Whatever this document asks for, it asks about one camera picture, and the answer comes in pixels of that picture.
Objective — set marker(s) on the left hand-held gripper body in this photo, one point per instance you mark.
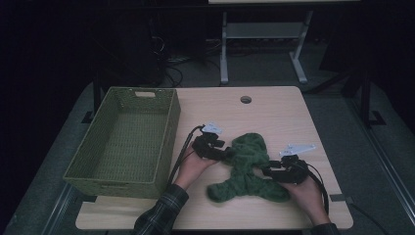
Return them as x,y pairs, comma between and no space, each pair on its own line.
208,148

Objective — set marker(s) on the person's left hand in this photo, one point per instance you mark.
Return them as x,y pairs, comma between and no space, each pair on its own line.
192,169

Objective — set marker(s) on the green knitted cloth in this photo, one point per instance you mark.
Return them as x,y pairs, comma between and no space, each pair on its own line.
246,166

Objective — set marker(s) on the metal floor rail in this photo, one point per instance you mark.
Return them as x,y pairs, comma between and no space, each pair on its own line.
385,169
60,209

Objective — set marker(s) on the green woven basket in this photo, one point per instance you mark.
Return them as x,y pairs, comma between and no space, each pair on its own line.
130,143

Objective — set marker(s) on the black metal stand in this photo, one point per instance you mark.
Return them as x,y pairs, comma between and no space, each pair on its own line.
97,98
365,98

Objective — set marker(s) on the person's right hand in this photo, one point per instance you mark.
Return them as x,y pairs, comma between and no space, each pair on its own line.
306,197

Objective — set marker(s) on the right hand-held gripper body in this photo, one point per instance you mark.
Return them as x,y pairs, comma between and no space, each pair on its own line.
292,171

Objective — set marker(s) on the white metal table frame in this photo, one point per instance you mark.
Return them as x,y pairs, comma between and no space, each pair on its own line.
261,31

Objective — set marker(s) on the grey tape strip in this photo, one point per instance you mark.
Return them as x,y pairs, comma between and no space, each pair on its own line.
339,197

